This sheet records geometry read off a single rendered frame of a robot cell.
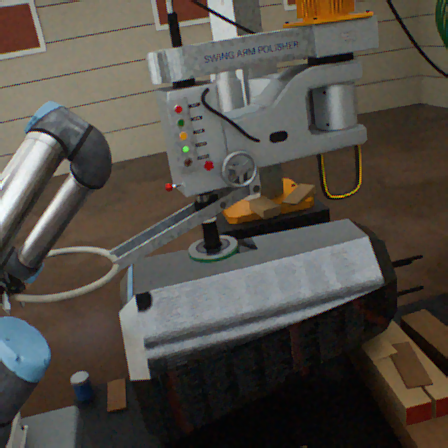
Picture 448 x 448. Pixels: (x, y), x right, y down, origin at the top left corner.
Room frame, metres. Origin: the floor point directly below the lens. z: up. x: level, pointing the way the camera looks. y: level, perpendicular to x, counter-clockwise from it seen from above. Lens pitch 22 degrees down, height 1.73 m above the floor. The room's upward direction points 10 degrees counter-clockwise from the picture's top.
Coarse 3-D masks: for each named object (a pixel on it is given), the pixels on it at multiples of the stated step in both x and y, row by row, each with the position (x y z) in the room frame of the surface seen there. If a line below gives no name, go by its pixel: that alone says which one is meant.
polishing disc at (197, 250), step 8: (200, 240) 2.08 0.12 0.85; (224, 240) 2.03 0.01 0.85; (232, 240) 2.02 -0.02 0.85; (192, 248) 2.00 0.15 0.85; (200, 248) 1.99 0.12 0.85; (224, 248) 1.95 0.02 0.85; (232, 248) 1.94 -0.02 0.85; (200, 256) 1.91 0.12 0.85; (208, 256) 1.90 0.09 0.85; (216, 256) 1.89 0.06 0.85
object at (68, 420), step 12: (72, 408) 1.06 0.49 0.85; (24, 420) 1.04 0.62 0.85; (36, 420) 1.03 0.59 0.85; (48, 420) 1.03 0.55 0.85; (60, 420) 1.02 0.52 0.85; (72, 420) 1.01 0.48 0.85; (36, 432) 0.99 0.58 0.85; (48, 432) 0.98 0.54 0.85; (60, 432) 0.97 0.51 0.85; (72, 432) 0.97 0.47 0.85; (84, 432) 1.04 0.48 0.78; (36, 444) 0.94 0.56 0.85; (48, 444) 0.94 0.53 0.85; (60, 444) 0.93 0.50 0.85; (72, 444) 0.93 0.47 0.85; (84, 444) 1.00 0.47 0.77
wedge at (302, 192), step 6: (300, 186) 2.67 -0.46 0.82; (306, 186) 2.65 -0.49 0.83; (312, 186) 2.63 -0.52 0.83; (294, 192) 2.62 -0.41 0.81; (300, 192) 2.60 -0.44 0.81; (306, 192) 2.58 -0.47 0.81; (312, 192) 2.61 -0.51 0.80; (288, 198) 2.57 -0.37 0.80; (294, 198) 2.56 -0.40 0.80; (300, 198) 2.54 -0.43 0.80; (306, 198) 2.56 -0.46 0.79; (288, 204) 2.53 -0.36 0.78; (294, 204) 2.50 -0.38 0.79
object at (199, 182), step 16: (160, 96) 1.98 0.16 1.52; (176, 96) 1.88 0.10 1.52; (192, 96) 1.89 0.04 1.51; (208, 96) 1.91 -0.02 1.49; (160, 112) 2.04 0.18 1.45; (192, 112) 1.89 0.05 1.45; (208, 112) 1.91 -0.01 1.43; (192, 128) 1.89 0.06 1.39; (208, 128) 1.90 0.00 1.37; (208, 144) 1.90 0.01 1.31; (224, 144) 1.92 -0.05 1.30; (208, 160) 1.90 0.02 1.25; (176, 176) 1.96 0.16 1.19; (192, 176) 1.88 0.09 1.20; (208, 176) 1.90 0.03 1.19; (192, 192) 1.88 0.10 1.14; (208, 192) 1.96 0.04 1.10
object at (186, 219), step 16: (224, 192) 2.08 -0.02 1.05; (240, 192) 1.98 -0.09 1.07; (192, 208) 2.03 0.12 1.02; (208, 208) 1.94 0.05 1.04; (224, 208) 1.95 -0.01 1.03; (160, 224) 1.99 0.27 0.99; (176, 224) 1.90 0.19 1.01; (192, 224) 1.92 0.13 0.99; (144, 240) 1.97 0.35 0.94; (160, 240) 1.88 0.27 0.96; (128, 256) 1.84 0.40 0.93; (144, 256) 1.86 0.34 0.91
